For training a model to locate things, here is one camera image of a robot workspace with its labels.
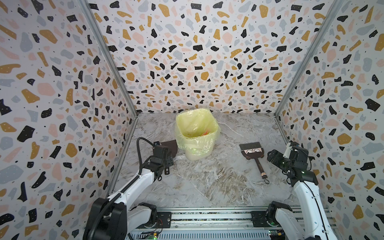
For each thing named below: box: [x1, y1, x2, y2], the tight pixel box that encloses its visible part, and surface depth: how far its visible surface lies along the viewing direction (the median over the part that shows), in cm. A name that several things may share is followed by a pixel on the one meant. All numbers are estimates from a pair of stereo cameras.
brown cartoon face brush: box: [239, 141, 270, 185], surface depth 100 cm
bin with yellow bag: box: [175, 108, 220, 161], surface depth 83 cm
